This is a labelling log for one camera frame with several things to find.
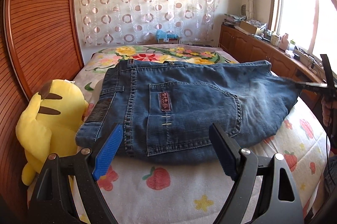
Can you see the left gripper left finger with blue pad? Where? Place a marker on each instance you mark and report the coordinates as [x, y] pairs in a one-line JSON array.
[[52, 200]]

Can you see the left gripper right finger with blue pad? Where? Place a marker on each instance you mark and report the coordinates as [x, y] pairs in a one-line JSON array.
[[278, 200]]

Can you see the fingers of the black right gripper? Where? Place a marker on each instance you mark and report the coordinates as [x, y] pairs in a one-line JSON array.
[[312, 87]]

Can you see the blue denim jeans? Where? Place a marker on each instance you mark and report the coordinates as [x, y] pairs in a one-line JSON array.
[[166, 109]]

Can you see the person's right hand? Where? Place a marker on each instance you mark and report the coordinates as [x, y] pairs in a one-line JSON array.
[[327, 107]]

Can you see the floral bed sheet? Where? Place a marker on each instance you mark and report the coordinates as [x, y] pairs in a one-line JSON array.
[[139, 192]]

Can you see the pink bottle on cabinet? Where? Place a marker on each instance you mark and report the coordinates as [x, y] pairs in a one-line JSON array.
[[284, 42]]

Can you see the yellow Pikachu plush toy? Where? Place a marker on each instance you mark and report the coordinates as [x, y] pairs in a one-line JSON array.
[[49, 125]]

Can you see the wooden window-side cabinet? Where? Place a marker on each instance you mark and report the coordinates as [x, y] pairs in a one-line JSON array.
[[244, 48]]

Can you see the wooden framed window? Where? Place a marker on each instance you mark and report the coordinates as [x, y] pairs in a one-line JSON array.
[[310, 24]]

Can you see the cardboard box on cabinet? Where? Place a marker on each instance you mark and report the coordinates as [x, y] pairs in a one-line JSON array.
[[252, 26]]

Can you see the blue item behind bed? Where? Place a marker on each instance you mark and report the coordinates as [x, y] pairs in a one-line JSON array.
[[161, 35]]

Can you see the wooden slatted wardrobe door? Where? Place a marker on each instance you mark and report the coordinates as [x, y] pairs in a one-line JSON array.
[[38, 43]]

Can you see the white circle-pattern curtain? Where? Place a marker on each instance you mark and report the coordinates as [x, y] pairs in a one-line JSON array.
[[147, 0]]

